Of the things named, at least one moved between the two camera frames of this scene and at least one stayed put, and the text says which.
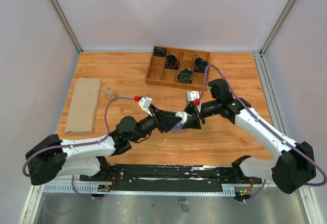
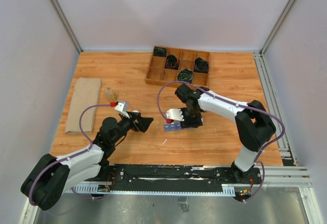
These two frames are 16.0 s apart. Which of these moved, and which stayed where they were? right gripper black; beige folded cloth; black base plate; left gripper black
Moved: left gripper black
Stayed: black base plate; right gripper black; beige folded cloth
